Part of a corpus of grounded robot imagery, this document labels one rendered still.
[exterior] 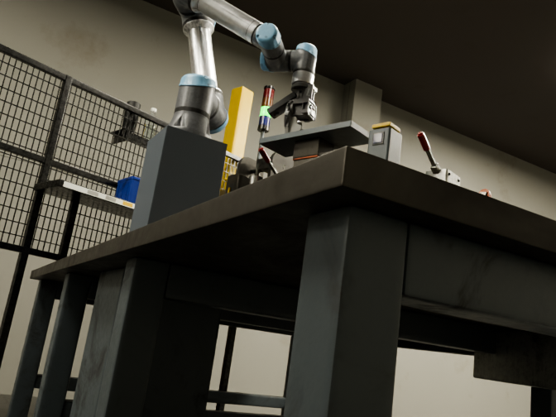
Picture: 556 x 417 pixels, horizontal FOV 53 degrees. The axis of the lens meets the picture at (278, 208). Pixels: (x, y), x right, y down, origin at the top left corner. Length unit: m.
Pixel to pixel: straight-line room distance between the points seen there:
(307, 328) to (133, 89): 3.76
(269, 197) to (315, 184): 0.09
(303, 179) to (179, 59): 3.93
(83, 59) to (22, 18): 0.45
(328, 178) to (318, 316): 0.14
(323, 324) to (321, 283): 0.04
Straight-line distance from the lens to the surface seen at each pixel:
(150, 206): 1.64
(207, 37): 2.11
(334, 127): 1.65
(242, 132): 3.36
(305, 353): 0.58
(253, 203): 0.65
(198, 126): 1.76
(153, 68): 4.36
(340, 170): 0.51
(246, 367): 4.33
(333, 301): 0.55
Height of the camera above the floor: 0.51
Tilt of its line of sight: 14 degrees up
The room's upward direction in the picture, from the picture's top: 8 degrees clockwise
